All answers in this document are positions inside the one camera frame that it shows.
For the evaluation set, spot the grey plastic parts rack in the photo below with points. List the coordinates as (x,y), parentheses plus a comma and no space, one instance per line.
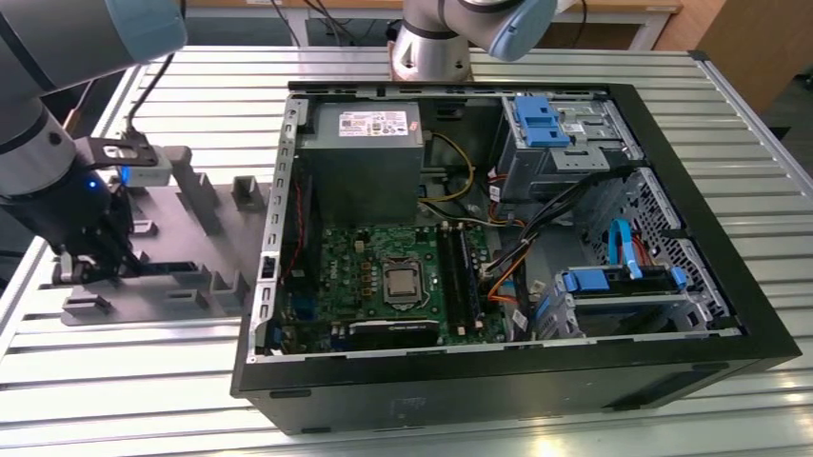
(178,238)

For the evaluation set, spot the silver CPU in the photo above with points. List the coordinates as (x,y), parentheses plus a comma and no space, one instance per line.
(402,282)

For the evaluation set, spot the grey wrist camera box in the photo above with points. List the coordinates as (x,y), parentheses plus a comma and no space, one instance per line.
(152,176)

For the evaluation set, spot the grey metal drive cage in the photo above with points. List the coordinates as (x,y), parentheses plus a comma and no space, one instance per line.
(585,157)

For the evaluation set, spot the black graphics card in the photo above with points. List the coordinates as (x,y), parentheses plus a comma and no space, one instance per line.
(390,335)

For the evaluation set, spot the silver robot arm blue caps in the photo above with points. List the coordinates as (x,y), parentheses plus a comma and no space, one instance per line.
(63,38)

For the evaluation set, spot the black open PC case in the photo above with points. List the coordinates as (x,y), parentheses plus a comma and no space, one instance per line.
(445,395)

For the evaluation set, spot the wooden desk white legs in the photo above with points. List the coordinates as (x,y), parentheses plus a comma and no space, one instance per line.
(636,5)

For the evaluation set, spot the blue carrier with black disk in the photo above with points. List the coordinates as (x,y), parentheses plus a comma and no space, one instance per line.
(588,281)

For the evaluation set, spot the blue plastic drive carrier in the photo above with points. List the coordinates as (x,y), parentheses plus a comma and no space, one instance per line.
(540,128)

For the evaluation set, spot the grey power supply unit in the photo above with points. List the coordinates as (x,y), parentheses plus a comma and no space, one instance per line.
(355,181)

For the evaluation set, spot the green motherboard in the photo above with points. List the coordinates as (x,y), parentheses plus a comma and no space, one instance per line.
(349,243)

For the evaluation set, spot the wooden cabinet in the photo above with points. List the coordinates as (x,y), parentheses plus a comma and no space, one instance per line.
(749,47)

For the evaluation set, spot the black CPU socket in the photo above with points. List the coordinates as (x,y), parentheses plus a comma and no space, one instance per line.
(401,261)

